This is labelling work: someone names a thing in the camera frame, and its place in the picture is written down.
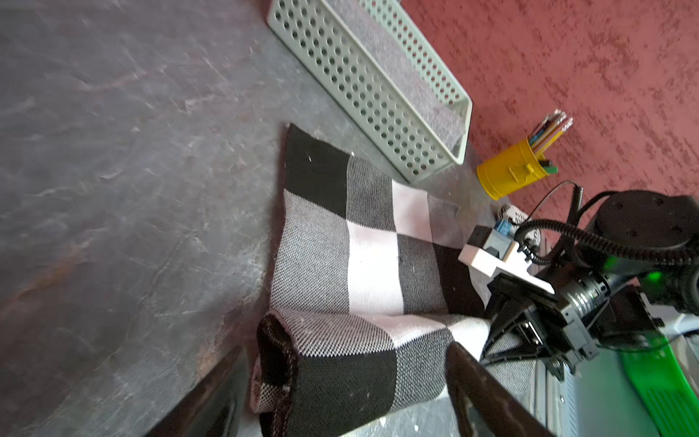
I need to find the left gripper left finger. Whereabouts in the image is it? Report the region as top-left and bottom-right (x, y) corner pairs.
(147, 347), (250, 436)

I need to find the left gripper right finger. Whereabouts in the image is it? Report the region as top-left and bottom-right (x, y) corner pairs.
(445, 342), (552, 436)

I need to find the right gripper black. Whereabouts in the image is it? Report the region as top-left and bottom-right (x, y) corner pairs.
(481, 267), (612, 381)

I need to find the black white checkered scarf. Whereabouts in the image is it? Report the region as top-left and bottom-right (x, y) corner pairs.
(249, 123), (539, 437)

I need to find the grey knitted scarf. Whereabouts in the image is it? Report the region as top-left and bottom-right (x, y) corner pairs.
(329, 0), (473, 164)

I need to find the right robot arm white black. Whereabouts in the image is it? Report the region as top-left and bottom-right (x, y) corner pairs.
(470, 187), (698, 378)

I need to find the light green plastic basket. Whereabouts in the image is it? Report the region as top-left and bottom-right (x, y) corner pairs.
(267, 0), (465, 183)

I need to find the yellow pencil cup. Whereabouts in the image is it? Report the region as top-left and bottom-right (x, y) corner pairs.
(476, 139), (549, 200)

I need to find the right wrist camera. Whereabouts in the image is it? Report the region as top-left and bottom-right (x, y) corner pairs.
(458, 225), (554, 295)

